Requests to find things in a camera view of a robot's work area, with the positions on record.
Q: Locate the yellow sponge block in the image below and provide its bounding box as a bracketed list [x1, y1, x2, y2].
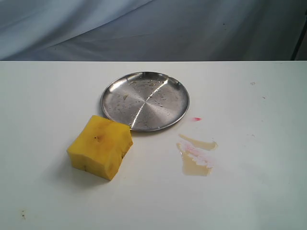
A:
[67, 115, 133, 181]

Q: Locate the yellowish liquid spill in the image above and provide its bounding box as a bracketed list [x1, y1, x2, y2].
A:
[176, 134, 218, 176]

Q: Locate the round steel plate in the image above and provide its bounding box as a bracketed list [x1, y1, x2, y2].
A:
[100, 71, 189, 132]

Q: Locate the grey backdrop cloth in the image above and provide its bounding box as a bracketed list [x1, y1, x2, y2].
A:
[0, 0, 307, 61]

